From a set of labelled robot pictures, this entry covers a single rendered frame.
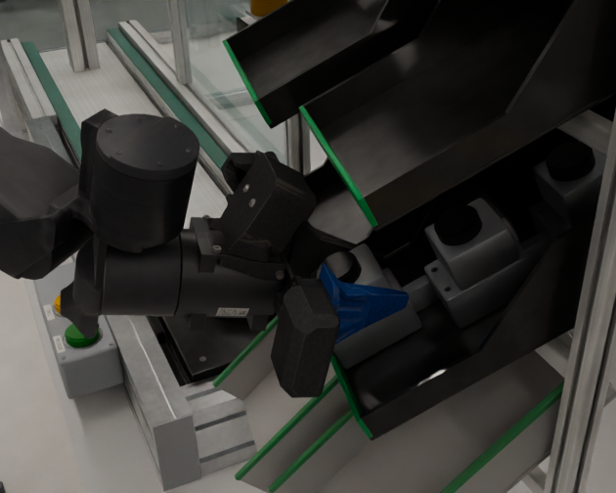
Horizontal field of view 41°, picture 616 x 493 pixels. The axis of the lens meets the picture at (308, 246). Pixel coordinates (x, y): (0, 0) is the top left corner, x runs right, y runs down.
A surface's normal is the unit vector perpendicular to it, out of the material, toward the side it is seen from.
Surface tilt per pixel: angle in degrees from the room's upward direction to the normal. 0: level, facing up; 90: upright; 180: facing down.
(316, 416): 90
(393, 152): 25
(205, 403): 0
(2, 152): 30
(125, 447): 0
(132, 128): 18
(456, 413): 45
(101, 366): 90
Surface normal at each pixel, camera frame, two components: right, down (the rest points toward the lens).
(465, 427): -0.70, -0.48
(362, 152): -0.43, -0.69
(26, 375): -0.03, -0.84
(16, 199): 0.43, -0.62
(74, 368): 0.42, 0.48
